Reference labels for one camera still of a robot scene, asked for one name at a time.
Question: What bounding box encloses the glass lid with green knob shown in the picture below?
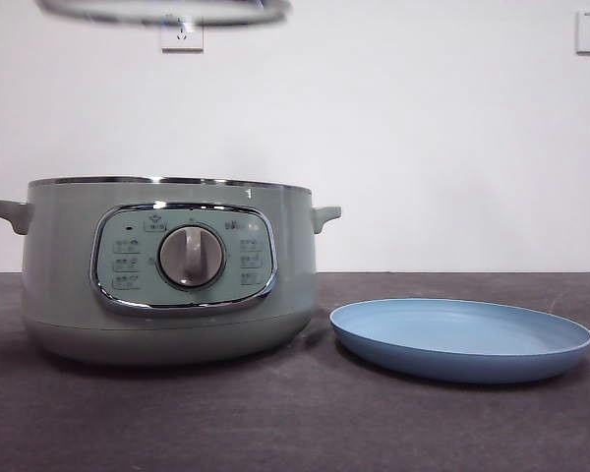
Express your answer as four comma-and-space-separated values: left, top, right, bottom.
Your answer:
34, 0, 293, 28

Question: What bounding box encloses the pale green electric steamer pot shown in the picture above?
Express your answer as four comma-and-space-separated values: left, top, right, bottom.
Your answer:
0, 174, 343, 367

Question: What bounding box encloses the blue round plate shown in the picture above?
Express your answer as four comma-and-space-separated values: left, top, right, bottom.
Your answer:
329, 297, 590, 384

